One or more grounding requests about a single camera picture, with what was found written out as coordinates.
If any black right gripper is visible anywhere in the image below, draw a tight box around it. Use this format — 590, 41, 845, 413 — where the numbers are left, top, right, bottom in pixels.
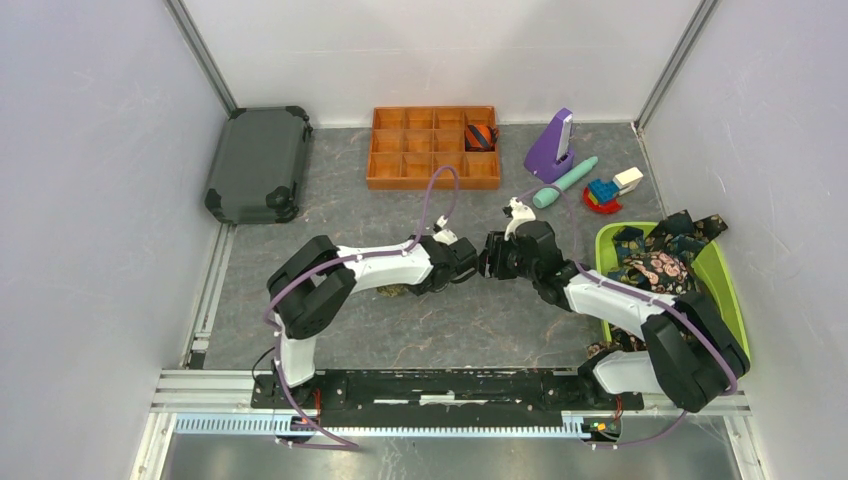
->
474, 230, 539, 281

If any green gold vine tie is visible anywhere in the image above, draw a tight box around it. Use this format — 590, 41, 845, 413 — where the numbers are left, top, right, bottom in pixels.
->
376, 284, 411, 298

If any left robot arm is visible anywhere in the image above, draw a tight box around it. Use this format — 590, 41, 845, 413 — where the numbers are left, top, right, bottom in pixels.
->
263, 232, 478, 408

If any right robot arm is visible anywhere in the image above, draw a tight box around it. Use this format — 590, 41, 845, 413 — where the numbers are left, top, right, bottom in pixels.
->
479, 220, 751, 413

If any mint green cylinder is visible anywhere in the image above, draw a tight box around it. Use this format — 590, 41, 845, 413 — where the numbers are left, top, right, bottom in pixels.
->
532, 156, 599, 209

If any purple metronome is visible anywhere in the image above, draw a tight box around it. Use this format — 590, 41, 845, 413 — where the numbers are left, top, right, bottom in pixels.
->
524, 108, 575, 184

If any rolled orange striped tie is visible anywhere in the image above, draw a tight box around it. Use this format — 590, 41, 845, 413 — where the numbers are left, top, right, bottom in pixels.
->
464, 124, 499, 152

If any colourful toy brick boat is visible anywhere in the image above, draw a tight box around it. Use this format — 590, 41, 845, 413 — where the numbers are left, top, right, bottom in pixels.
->
582, 167, 644, 215

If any orange wooden compartment tray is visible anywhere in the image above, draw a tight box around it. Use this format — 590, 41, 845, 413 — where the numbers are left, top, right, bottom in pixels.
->
366, 106, 501, 190

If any navy orange floral tie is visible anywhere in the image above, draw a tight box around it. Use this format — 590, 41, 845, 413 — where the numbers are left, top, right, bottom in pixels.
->
605, 226, 697, 283

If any black pink rose tie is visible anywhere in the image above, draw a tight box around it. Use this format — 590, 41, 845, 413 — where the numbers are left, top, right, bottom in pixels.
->
618, 251, 697, 295

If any dark green hard case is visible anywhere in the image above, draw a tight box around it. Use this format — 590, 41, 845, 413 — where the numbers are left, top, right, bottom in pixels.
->
203, 105, 313, 224

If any black gold leaf tie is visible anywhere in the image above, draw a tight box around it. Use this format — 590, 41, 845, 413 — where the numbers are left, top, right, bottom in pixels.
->
645, 210, 728, 260

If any lime green plastic bin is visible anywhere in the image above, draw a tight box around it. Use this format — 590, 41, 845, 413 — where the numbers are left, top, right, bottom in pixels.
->
595, 221, 753, 360

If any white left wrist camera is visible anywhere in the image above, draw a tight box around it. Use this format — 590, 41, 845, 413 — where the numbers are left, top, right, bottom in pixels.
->
432, 215, 458, 245

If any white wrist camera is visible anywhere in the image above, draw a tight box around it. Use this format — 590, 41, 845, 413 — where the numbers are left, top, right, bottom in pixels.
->
504, 197, 536, 240
432, 215, 458, 245

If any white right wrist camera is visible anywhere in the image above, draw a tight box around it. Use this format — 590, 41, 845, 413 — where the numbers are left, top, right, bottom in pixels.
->
504, 197, 536, 240

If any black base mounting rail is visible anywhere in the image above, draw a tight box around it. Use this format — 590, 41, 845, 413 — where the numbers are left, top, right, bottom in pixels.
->
291, 368, 644, 428

